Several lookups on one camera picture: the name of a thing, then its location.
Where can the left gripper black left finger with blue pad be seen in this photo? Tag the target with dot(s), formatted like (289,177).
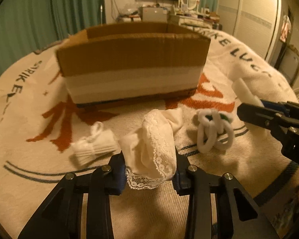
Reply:
(59,215)

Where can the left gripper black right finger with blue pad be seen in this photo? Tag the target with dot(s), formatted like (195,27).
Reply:
(237,214)

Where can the small silver fridge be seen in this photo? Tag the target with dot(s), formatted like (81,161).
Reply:
(152,14)

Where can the large teal curtain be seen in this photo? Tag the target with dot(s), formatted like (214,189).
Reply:
(29,25)

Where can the brown cardboard box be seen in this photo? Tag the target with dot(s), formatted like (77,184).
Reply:
(114,62)

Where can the white vanity table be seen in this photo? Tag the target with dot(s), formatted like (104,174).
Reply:
(194,23)

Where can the white sliding wardrobe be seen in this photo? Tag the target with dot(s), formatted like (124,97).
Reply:
(256,23)

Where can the white rolled sock bundle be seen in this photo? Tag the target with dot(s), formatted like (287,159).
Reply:
(99,143)

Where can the cream woven blanket with lettering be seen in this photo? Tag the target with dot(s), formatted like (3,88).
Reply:
(39,121)

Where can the cream lace cloth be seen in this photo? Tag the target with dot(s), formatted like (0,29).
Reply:
(149,151)

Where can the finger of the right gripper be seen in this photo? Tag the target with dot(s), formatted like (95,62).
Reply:
(259,116)
(283,107)

